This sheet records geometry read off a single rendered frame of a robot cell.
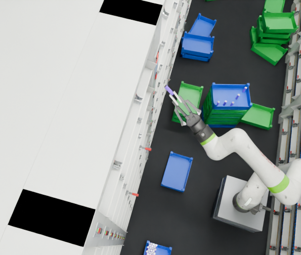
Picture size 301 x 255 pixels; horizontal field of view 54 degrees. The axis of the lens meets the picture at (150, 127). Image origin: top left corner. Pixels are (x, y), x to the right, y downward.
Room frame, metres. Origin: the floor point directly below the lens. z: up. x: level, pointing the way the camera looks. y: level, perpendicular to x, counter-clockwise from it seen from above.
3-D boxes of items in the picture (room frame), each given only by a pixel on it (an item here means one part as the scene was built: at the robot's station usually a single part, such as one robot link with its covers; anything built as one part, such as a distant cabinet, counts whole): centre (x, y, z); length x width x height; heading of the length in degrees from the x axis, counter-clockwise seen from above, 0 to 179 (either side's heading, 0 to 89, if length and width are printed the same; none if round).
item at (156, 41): (0.73, 0.10, 0.88); 0.20 x 0.09 x 1.75; 79
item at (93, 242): (0.04, 0.23, 0.88); 0.20 x 0.09 x 1.75; 79
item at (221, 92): (1.16, -0.63, 0.44); 0.30 x 0.20 x 0.08; 95
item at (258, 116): (1.21, -0.98, 0.04); 0.30 x 0.20 x 0.08; 77
